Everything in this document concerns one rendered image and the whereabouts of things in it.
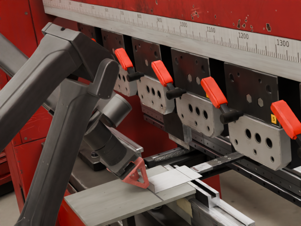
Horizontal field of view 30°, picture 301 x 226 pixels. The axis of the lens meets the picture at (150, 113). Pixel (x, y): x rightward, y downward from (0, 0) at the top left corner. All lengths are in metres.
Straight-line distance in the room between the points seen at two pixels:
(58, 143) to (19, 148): 1.14
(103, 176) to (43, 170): 0.75
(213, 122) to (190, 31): 0.18
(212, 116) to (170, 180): 0.32
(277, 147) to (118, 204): 0.48
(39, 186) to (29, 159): 1.14
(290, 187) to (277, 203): 1.87
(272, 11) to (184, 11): 0.27
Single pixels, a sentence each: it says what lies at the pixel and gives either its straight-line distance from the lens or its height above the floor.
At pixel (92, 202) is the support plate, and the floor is 1.00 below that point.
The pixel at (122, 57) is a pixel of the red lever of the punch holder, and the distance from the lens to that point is 1.34.
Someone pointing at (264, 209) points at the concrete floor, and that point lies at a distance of 3.25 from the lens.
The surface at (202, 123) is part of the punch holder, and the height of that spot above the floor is 1.20.
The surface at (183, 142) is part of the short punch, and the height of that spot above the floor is 1.09.
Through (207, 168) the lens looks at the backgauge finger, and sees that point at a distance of 1.39.
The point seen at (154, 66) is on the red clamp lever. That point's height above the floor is 1.31.
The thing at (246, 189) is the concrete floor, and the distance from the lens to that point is 3.48.
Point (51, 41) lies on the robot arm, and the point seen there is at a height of 1.43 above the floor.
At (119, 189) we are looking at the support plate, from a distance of 1.36.
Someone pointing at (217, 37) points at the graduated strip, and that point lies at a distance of 1.01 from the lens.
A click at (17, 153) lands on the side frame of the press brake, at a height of 0.86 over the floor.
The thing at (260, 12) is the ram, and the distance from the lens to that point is 0.89.
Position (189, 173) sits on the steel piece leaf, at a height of 1.00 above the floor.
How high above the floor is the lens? 1.59
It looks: 18 degrees down
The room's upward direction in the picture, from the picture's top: 8 degrees counter-clockwise
